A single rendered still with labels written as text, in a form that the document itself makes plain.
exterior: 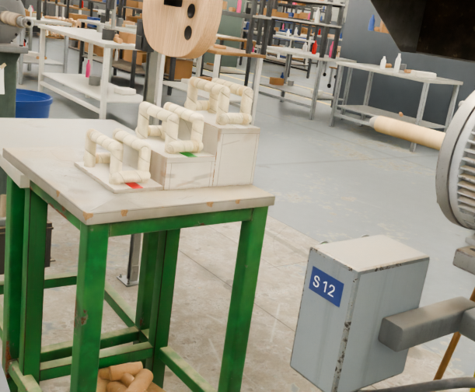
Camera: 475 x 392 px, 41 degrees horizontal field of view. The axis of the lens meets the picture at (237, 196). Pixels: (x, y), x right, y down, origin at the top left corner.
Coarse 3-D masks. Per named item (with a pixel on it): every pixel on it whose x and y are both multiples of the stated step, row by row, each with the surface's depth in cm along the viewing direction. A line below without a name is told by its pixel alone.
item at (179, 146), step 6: (168, 144) 173; (174, 144) 173; (180, 144) 174; (186, 144) 175; (192, 144) 176; (198, 144) 177; (174, 150) 173; (180, 150) 174; (186, 150) 175; (192, 150) 177; (198, 150) 178
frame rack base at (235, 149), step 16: (208, 128) 181; (224, 128) 177; (240, 128) 181; (256, 128) 184; (208, 144) 181; (224, 144) 179; (240, 144) 182; (256, 144) 186; (224, 160) 181; (240, 160) 184; (224, 176) 183; (240, 176) 186
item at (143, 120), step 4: (140, 108) 184; (140, 112) 185; (140, 116) 185; (144, 116) 185; (148, 116) 186; (140, 120) 185; (144, 120) 185; (148, 120) 186; (140, 124) 185; (144, 124) 185; (140, 128) 186; (144, 128) 186; (140, 132) 186; (144, 132) 186; (140, 136) 186; (144, 136) 187
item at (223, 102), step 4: (220, 92) 179; (220, 96) 179; (224, 96) 179; (228, 96) 179; (220, 100) 179; (224, 100) 179; (228, 100) 180; (220, 104) 180; (224, 104) 179; (228, 104) 180; (220, 108) 180; (224, 108) 180; (228, 108) 181; (220, 112) 180; (224, 112) 180; (216, 116) 181; (216, 120) 181; (220, 124) 181; (224, 124) 181
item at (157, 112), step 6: (144, 102) 184; (144, 108) 182; (150, 108) 180; (156, 108) 178; (162, 108) 178; (150, 114) 180; (156, 114) 177; (162, 114) 174; (168, 114) 172; (174, 114) 172; (162, 120) 175; (174, 120) 171
